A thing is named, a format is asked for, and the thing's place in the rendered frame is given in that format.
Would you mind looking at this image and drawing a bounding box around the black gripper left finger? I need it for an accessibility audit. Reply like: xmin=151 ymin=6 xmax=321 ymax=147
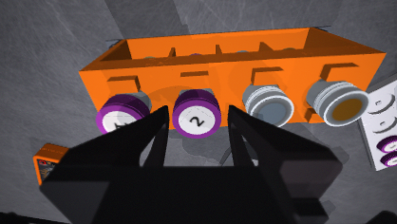
xmin=55 ymin=105 xmax=170 ymax=166

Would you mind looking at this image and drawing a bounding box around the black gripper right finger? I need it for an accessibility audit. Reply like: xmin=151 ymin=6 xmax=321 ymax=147
xmin=227 ymin=104 xmax=343 ymax=200

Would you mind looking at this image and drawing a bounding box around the black table edge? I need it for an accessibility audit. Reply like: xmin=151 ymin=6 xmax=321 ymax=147
xmin=0 ymin=213 xmax=68 ymax=224

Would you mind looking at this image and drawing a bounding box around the white threaded tube neck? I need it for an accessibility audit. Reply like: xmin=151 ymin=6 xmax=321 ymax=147
xmin=314 ymin=83 xmax=371 ymax=126

